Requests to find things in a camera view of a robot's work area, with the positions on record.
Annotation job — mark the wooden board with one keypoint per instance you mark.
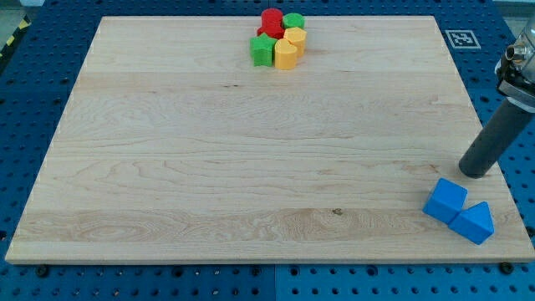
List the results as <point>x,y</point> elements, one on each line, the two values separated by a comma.
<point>173,148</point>

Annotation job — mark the white fiducial marker tag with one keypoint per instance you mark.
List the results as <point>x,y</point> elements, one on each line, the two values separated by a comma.
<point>462,39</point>

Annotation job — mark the black bolt right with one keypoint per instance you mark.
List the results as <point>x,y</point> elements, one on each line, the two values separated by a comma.
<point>506,268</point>

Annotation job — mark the yellow heart block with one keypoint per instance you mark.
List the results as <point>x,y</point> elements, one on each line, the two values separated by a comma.
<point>286,55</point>

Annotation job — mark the yellow hexagon block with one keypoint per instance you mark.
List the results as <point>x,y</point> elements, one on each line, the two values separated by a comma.
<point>297,37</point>

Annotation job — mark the green star block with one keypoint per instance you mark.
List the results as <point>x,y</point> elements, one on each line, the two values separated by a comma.
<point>261,50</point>

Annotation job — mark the red cylinder block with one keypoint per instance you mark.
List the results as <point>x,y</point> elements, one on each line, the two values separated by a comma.
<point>271,17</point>

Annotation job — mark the silver robot wrist mount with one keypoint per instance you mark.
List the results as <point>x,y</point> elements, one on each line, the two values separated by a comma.
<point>515,70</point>

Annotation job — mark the blue cube block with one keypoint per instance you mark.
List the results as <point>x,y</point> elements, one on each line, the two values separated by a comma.
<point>445,200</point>

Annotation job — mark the blue triangle block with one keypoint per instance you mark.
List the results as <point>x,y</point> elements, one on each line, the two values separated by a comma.
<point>475,223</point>

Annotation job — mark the black bolt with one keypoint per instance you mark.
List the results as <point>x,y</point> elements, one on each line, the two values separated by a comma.
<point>42,271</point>
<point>506,268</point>

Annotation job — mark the red flat block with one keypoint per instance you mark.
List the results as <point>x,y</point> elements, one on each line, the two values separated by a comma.
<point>276,32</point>

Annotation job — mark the black bolt left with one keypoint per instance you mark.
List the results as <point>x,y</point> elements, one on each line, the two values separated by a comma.
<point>42,271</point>

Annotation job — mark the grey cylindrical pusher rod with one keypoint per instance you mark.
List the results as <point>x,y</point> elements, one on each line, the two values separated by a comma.
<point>506,124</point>

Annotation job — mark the green cylinder block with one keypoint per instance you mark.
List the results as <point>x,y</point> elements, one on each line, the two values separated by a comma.
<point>293,20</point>

